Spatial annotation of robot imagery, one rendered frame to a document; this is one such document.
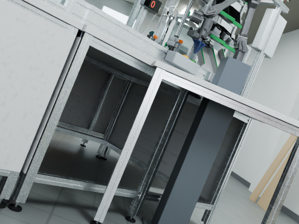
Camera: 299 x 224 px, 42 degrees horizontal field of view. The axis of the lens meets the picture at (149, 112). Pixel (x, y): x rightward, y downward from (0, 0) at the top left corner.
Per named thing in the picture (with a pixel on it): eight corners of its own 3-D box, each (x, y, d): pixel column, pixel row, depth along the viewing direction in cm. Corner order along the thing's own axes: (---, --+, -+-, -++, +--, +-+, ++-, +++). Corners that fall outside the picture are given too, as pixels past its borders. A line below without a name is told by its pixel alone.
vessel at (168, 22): (168, 52, 332) (185, 11, 332) (157, 46, 323) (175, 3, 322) (158, 49, 342) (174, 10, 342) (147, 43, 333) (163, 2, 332)
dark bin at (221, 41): (223, 45, 249) (230, 36, 247) (209, 37, 242) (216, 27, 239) (205, 26, 270) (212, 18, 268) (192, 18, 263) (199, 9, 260)
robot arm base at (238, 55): (243, 63, 216) (247, 54, 216) (232, 59, 215) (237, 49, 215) (239, 64, 223) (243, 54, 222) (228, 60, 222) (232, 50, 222)
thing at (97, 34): (255, 120, 267) (256, 116, 267) (84, 31, 163) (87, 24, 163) (132, 77, 369) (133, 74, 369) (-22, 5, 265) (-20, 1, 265)
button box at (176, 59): (196, 75, 217) (200, 65, 217) (172, 62, 202) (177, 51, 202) (187, 73, 222) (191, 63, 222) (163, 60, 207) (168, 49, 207)
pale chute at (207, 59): (213, 74, 249) (219, 70, 246) (199, 66, 241) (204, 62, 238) (206, 43, 265) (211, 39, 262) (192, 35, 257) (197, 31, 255)
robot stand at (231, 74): (237, 99, 213) (251, 66, 212) (215, 90, 211) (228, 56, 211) (229, 98, 227) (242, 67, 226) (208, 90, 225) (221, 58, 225)
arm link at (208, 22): (216, 21, 220) (202, 14, 219) (219, 18, 214) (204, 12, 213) (212, 32, 220) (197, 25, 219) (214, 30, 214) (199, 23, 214)
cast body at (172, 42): (178, 49, 233) (182, 38, 233) (173, 46, 230) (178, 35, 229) (168, 46, 239) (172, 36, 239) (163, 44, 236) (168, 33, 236)
